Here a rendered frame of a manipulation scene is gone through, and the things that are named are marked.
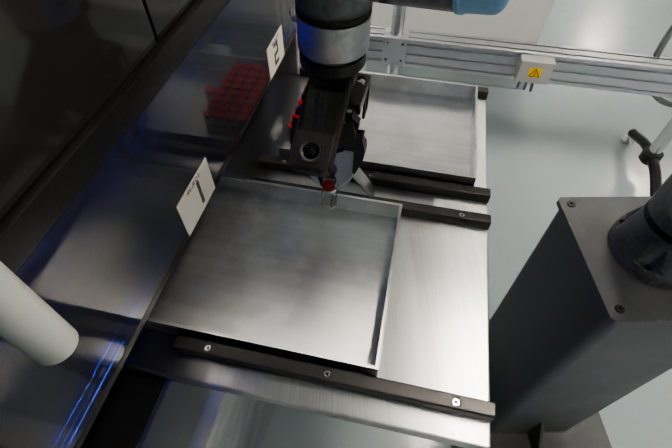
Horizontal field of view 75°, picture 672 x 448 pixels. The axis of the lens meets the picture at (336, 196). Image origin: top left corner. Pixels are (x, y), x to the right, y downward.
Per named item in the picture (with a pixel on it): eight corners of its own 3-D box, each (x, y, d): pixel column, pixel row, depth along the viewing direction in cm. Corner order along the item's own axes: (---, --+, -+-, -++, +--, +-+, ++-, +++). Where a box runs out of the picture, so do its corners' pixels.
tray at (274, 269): (127, 325, 59) (117, 314, 57) (204, 185, 76) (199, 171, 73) (376, 379, 55) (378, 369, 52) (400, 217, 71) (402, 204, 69)
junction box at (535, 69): (514, 81, 167) (522, 60, 160) (513, 74, 170) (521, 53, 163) (547, 85, 165) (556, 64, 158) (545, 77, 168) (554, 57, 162)
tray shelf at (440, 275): (114, 366, 58) (108, 361, 56) (272, 68, 102) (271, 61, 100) (487, 453, 51) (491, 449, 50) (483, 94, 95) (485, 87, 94)
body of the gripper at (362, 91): (369, 112, 58) (377, 28, 49) (355, 157, 53) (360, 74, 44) (314, 102, 59) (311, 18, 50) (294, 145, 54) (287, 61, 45)
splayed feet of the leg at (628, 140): (640, 214, 183) (659, 193, 172) (616, 135, 214) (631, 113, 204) (661, 218, 182) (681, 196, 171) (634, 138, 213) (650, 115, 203)
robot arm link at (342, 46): (362, 35, 40) (278, 22, 41) (360, 77, 44) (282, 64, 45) (378, -4, 45) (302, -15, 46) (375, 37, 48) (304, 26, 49)
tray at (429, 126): (280, 161, 79) (278, 147, 77) (315, 79, 96) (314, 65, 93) (471, 192, 75) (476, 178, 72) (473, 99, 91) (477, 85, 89)
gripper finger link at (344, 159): (364, 167, 64) (363, 119, 57) (355, 198, 61) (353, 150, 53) (344, 164, 65) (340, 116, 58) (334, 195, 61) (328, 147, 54)
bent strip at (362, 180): (348, 197, 74) (349, 173, 70) (351, 184, 76) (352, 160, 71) (432, 210, 72) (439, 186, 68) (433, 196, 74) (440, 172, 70)
